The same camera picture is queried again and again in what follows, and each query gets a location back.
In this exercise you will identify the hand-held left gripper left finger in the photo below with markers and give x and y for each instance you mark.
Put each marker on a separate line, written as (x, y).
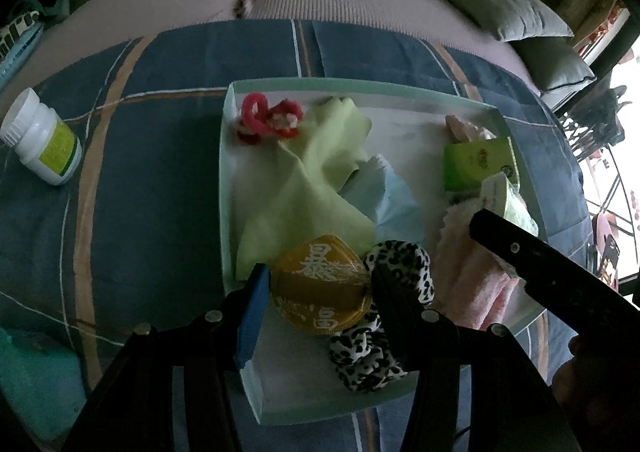
(250, 322)

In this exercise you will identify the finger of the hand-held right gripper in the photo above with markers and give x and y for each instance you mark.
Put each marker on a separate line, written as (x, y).
(530, 257)

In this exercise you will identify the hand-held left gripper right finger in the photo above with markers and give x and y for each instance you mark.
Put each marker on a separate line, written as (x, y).
(400, 327)

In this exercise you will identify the leopard print scrunchie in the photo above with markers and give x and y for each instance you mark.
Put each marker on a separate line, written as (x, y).
(360, 357)

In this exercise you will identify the light green tissue packet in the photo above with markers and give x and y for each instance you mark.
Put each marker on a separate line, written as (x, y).
(510, 202)

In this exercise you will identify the pink zigzag cloth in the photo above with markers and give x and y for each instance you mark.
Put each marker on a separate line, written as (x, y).
(470, 272)

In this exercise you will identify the golden round pouch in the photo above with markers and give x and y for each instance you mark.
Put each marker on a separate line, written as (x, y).
(320, 282)

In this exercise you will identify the light blue cloth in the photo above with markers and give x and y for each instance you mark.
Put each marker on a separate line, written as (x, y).
(395, 207)

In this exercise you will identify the pink floral scrunchie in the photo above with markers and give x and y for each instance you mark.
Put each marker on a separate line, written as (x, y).
(465, 129)

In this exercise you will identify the yellow green cloth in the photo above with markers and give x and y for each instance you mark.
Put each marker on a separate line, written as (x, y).
(300, 182)

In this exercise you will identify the white tray with green rim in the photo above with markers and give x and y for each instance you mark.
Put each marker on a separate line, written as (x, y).
(412, 131)

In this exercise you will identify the red pipe cleaner ornament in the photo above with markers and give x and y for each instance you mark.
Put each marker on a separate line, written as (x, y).
(287, 121)

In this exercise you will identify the person's right hand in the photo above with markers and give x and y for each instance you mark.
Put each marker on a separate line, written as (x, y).
(600, 382)

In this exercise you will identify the pink round object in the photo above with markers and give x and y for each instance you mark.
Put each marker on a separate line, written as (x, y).
(602, 227)

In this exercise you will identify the silver metal object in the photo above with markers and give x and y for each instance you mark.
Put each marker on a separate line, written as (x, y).
(610, 262)

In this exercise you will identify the dark lattice furniture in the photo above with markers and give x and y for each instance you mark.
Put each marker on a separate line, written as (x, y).
(595, 121)

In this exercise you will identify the blue plaid blanket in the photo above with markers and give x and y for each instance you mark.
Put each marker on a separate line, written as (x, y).
(150, 207)

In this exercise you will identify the grey throw pillow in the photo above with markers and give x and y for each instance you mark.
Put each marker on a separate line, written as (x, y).
(490, 1)
(555, 64)

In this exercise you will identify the teal box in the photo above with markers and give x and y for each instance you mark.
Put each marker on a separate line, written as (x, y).
(40, 382)

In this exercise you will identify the red floral printed panel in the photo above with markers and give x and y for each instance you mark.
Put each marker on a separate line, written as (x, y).
(605, 31)

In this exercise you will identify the white pill bottle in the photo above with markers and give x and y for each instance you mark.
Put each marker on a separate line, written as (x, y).
(45, 141)

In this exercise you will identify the black white patterned teal cushion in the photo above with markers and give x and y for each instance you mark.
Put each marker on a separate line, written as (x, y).
(20, 41)

